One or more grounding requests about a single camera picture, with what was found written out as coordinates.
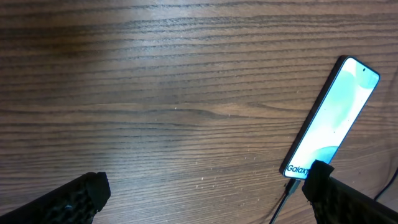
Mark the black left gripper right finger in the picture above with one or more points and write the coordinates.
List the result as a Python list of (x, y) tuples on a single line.
[(334, 202)]

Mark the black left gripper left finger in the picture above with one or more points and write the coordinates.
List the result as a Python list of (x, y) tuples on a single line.
[(77, 201)]

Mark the blue Galaxy smartphone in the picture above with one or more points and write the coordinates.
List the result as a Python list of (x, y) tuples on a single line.
[(343, 96)]

